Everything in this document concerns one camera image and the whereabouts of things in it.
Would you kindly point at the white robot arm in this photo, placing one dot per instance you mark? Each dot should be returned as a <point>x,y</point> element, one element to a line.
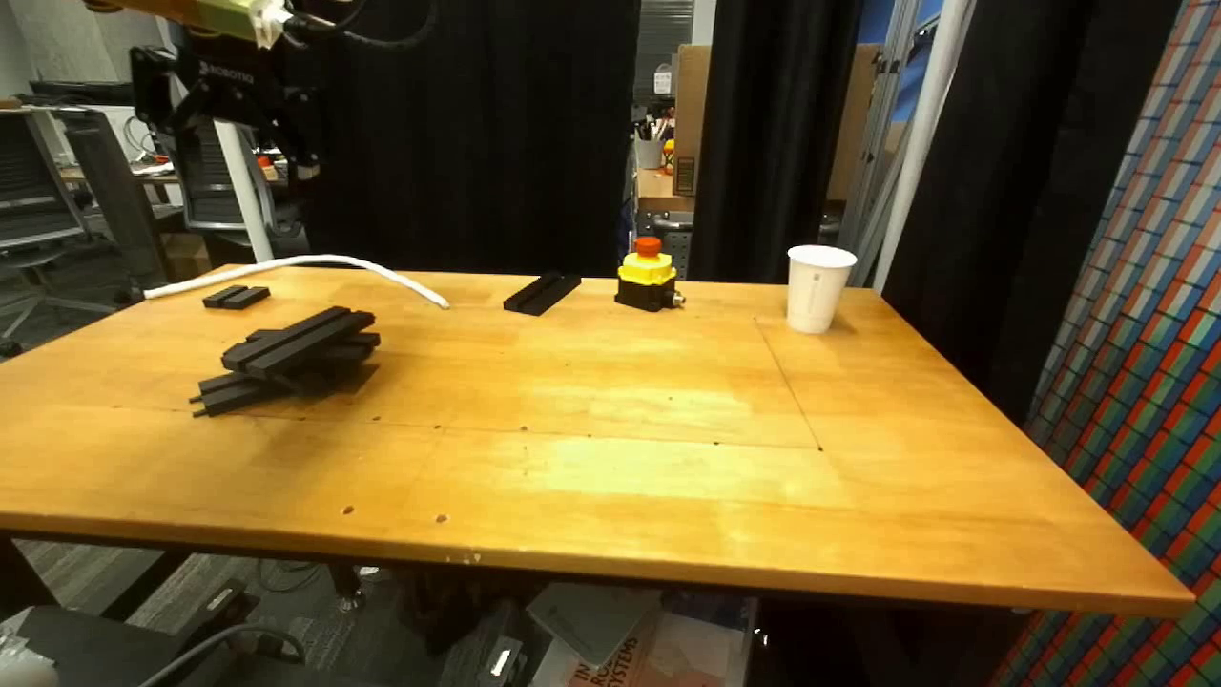
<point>232,77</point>

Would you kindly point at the yellow red emergency stop button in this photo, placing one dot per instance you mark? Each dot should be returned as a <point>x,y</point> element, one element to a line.
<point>646,275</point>

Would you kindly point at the short black board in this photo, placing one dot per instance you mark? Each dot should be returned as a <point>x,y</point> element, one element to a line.
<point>543,291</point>

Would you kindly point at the white paper cup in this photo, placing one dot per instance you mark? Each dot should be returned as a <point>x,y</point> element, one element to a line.
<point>819,275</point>

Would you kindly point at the black curtain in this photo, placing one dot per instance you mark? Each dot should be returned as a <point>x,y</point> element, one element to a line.
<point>477,135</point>

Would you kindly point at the small black block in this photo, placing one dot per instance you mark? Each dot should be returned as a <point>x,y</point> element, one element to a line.
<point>236,296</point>

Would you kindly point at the bottom long black board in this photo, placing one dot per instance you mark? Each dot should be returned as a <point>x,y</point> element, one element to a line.
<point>243,393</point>

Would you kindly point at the white metal pole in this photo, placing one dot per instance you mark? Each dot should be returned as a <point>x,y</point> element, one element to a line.
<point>926,123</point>

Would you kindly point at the colourful patterned panel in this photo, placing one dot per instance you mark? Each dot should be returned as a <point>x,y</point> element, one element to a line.
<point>1132,393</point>

